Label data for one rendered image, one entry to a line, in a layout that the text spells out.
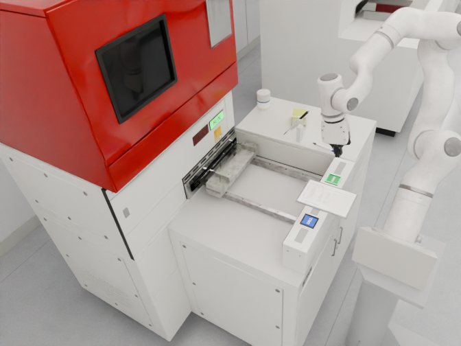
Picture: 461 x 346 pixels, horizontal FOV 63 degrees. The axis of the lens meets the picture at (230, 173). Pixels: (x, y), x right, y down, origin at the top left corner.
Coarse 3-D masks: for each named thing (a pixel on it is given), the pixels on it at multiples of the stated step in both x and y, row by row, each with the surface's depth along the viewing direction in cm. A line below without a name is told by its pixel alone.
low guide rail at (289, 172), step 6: (234, 156) 196; (252, 162) 191; (258, 162) 189; (264, 162) 188; (270, 168) 187; (276, 168) 185; (282, 168) 184; (288, 174) 183; (294, 174) 181; (300, 174) 179; (306, 174) 179; (306, 180) 179; (318, 180) 175
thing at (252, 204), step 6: (204, 186) 179; (228, 192) 174; (228, 198) 174; (234, 198) 172; (240, 198) 171; (246, 198) 170; (246, 204) 170; (252, 204) 167; (258, 204) 167; (258, 210) 168; (264, 210) 165; (270, 210) 164; (276, 210) 164; (276, 216) 164; (282, 216) 162; (288, 216) 160; (294, 216) 160
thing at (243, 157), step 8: (240, 152) 191; (248, 152) 190; (256, 152) 191; (232, 160) 187; (240, 160) 186; (248, 160) 186; (224, 168) 183; (232, 168) 182; (240, 168) 182; (224, 184) 174; (208, 192) 174; (216, 192) 171; (224, 192) 174
